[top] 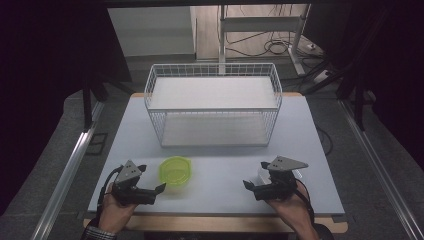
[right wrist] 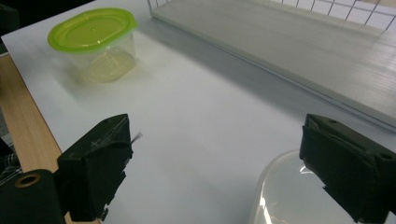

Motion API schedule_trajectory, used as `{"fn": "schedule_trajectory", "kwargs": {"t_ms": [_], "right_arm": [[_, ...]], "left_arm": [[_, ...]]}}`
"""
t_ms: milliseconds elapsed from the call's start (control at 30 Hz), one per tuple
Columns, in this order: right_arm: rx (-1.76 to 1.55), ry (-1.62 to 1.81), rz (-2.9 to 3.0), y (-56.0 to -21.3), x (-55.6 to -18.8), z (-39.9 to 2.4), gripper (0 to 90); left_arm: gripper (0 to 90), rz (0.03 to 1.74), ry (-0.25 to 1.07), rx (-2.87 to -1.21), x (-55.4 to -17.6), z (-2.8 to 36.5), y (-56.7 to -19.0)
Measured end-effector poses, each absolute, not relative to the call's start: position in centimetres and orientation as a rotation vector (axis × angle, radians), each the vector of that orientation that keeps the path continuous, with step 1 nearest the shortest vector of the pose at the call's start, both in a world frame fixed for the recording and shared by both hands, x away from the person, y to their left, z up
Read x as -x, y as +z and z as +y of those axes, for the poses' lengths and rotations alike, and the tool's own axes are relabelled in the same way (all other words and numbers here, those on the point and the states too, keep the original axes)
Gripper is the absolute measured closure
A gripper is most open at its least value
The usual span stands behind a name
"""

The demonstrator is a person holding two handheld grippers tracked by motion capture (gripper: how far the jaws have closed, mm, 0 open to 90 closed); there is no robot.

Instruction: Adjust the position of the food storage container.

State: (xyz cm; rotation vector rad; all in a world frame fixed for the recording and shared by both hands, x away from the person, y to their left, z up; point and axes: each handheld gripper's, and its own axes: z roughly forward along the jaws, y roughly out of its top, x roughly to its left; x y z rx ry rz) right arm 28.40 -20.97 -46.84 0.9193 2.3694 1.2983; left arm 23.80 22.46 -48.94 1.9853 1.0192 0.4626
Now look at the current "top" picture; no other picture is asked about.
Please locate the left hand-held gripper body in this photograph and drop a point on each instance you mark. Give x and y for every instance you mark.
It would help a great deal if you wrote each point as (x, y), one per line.
(133, 195)

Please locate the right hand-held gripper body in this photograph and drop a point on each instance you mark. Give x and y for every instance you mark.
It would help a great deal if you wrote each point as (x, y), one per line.
(278, 190)

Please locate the green translucent plastic bowl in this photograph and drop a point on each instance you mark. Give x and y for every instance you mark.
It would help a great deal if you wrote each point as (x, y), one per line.
(175, 171)

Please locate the person's right hand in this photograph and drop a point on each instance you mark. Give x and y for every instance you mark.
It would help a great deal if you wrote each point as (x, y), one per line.
(295, 210)

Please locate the person's left hand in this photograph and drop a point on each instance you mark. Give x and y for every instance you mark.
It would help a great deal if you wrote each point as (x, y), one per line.
(113, 213)

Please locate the black floor plate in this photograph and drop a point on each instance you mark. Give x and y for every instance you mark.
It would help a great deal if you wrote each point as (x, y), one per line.
(96, 143)

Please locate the black metal stand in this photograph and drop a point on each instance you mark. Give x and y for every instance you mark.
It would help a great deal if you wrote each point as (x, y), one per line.
(87, 106)
(359, 100)

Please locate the white power strip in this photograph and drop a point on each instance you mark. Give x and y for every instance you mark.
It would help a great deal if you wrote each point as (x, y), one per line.
(321, 76)

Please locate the dark curtain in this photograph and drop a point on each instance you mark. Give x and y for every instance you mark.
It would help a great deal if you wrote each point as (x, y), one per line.
(393, 66)
(43, 83)

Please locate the white panel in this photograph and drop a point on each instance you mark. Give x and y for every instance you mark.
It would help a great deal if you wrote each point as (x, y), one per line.
(153, 31)

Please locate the aluminium floor rail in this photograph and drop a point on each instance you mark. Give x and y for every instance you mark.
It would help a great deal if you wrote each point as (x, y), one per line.
(71, 156)
(373, 150)

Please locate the white metal desk frame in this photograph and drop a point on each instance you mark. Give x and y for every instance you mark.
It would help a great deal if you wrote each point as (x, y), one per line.
(260, 24)

